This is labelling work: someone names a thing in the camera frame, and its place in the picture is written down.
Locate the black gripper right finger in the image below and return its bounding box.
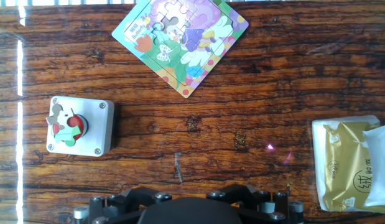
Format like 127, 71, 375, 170
206, 184, 305, 224

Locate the gold foil snack packet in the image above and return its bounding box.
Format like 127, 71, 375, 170
311, 114, 385, 214

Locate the girl head puzzle piece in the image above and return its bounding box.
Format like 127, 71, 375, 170
45, 104, 85, 147

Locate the colourful butterfly puzzle board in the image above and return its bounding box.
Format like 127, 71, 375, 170
111, 0, 249, 99

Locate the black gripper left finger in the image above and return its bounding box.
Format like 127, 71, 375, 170
73, 186, 173, 224

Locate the white box with red button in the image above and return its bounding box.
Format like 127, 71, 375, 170
45, 95, 115, 157

